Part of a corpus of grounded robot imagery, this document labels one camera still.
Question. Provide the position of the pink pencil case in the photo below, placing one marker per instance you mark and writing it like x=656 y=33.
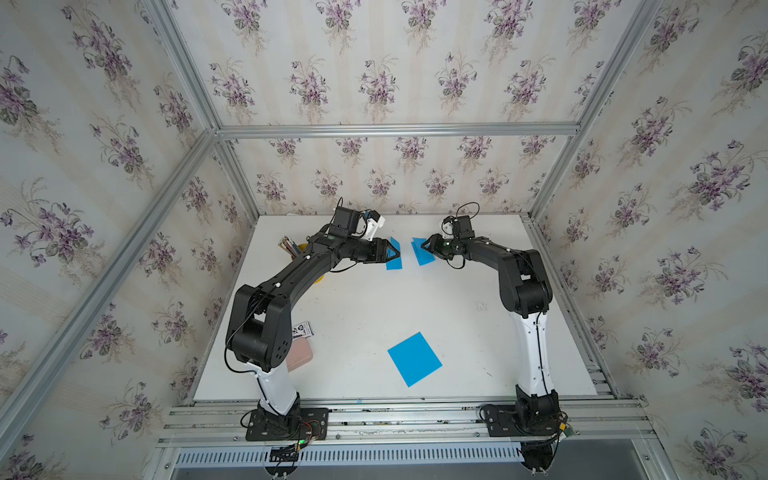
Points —
x=300 y=354

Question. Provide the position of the yellow pen cup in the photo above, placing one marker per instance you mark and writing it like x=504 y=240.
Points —
x=316 y=261

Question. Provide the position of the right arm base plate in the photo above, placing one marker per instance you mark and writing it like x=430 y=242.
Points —
x=510 y=420

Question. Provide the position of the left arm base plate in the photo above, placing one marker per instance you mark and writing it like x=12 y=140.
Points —
x=287 y=425

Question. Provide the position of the blue paper sheet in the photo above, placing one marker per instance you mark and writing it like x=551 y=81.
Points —
x=414 y=359
x=422 y=255
x=394 y=260

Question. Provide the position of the white pen box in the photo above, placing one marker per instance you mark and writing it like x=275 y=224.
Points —
x=302 y=330

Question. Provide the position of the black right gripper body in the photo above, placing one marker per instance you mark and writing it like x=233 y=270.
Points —
x=443 y=247

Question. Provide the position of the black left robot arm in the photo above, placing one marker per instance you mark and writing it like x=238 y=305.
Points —
x=260 y=330

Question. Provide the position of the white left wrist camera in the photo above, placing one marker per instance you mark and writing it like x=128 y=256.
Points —
x=372 y=222

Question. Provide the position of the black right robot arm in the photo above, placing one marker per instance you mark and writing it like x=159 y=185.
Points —
x=525 y=292

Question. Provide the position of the blue paper sheet front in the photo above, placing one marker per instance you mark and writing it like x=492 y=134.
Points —
x=414 y=359

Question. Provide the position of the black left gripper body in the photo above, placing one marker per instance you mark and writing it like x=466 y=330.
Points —
x=372 y=253

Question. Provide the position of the aluminium rail frame front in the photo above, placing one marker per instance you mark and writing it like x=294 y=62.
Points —
x=369 y=433

